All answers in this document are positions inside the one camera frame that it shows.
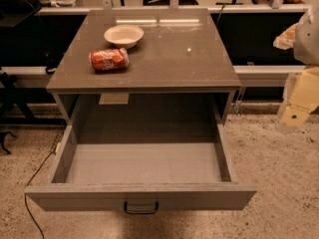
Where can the red coke can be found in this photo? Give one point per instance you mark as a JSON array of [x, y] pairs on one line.
[[110, 59]]

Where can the grey cabinet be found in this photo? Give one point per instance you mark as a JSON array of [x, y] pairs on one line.
[[181, 51]]

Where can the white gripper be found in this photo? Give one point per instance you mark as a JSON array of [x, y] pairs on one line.
[[307, 40]]

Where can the black drawer handle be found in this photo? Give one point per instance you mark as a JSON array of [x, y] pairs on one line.
[[141, 209]]

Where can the open grey top drawer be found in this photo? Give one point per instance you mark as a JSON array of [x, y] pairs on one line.
[[161, 148]]

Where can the white paper bowl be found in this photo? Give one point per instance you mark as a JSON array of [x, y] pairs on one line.
[[124, 36]]

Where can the black chair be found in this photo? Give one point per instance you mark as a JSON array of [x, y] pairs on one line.
[[13, 12]]

